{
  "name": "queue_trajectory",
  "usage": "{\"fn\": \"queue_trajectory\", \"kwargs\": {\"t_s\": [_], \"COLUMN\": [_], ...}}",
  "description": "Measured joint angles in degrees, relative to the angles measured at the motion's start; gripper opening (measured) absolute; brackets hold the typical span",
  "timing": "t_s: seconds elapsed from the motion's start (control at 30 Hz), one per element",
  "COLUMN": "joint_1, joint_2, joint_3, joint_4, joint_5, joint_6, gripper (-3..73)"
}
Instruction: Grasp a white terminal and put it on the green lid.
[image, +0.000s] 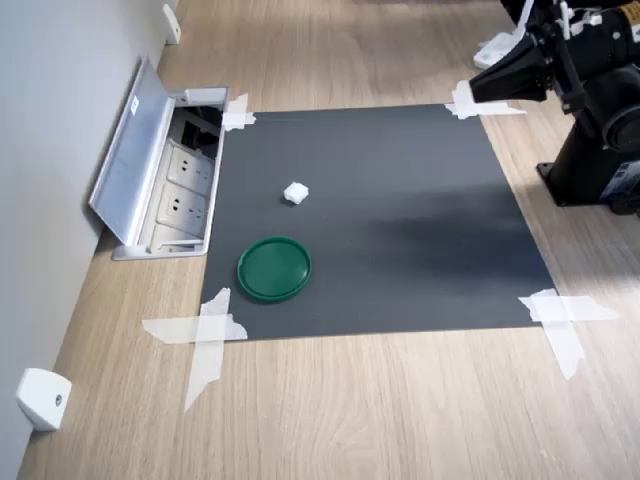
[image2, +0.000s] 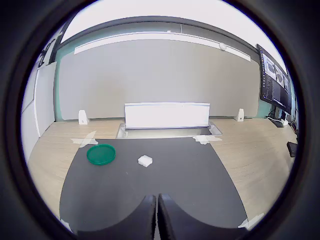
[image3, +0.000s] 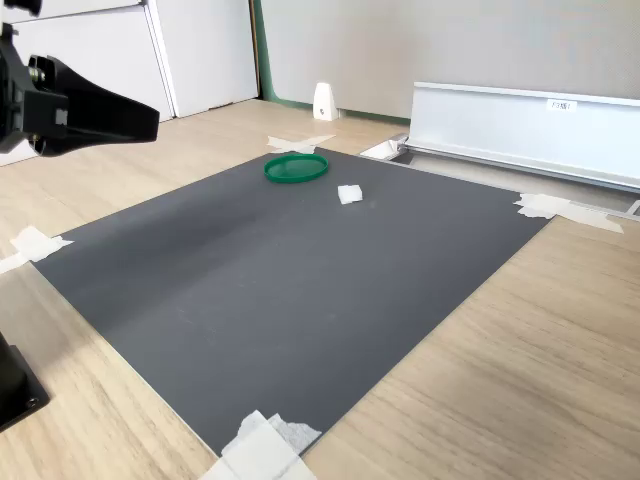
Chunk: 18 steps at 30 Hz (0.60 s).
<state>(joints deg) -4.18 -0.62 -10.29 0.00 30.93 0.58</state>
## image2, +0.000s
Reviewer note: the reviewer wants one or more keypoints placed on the small white plastic terminal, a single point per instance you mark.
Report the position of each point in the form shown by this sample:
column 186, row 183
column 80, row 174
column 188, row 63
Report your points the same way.
column 145, row 161

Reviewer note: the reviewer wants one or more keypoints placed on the round green lid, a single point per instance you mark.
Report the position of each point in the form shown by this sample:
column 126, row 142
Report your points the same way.
column 101, row 155

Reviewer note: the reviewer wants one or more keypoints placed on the dark grey table mat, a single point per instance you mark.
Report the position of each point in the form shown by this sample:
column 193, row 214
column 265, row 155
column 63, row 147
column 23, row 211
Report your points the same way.
column 155, row 182

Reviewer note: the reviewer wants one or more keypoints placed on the white tape strip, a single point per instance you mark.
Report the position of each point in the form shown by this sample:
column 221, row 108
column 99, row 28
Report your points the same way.
column 251, row 221
column 206, row 139
column 90, row 135
column 66, row 223
column 76, row 140

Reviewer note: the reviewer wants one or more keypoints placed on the black keyboard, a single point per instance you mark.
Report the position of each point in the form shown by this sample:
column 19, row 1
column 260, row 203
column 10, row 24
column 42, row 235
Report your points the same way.
column 292, row 149

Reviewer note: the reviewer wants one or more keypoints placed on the grey desk partition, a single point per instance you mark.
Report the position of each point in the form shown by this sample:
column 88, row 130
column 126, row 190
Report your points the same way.
column 155, row 80

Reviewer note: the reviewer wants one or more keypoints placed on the white side partition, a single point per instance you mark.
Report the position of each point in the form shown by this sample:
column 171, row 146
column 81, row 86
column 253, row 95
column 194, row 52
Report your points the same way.
column 45, row 100

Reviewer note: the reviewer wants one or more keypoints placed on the black computer monitor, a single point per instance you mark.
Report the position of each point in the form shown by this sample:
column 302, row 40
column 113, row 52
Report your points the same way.
column 273, row 85

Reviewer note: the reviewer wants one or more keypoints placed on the small round white sensor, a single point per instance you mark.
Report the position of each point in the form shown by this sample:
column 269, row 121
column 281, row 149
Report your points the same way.
column 222, row 45

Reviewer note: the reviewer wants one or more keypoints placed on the white partition bracket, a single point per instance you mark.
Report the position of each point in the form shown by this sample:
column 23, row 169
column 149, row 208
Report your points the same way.
column 240, row 115
column 83, row 117

